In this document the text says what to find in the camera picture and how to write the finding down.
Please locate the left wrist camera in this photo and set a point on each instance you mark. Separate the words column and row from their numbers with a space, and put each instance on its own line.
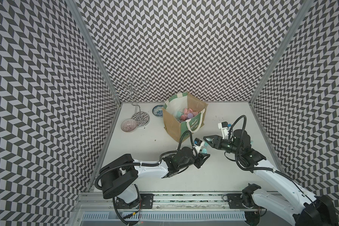
column 198, row 145

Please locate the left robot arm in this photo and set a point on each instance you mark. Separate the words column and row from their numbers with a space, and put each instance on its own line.
column 117, row 179

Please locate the green canvas Christmas bag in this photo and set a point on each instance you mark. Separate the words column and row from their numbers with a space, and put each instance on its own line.
column 178, row 102

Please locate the pink hourglass front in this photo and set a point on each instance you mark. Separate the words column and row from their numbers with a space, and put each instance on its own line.
column 186, row 111

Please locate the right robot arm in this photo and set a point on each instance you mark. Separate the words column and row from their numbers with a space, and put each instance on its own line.
column 297, row 206

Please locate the green hourglass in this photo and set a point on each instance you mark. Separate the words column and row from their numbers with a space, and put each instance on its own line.
column 204, row 148
column 178, row 115

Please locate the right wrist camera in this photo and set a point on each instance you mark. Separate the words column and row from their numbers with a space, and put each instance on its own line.
column 225, row 128

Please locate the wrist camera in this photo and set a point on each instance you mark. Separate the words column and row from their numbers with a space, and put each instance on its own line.
column 225, row 128
column 198, row 145

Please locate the blue white ceramic bowl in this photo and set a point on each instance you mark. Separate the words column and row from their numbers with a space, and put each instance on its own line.
column 157, row 111

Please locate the purple hourglass small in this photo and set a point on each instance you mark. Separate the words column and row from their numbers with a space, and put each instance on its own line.
column 190, row 116

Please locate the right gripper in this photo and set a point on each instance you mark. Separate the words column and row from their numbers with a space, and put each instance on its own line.
column 216, row 141

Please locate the metal base rail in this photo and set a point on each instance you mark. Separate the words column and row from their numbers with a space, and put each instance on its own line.
column 168, row 201

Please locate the pink glass bowl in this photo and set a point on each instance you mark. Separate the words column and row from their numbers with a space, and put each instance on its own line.
column 128, row 125

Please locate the silver wire stand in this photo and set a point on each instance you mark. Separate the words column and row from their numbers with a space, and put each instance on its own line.
column 133, row 91

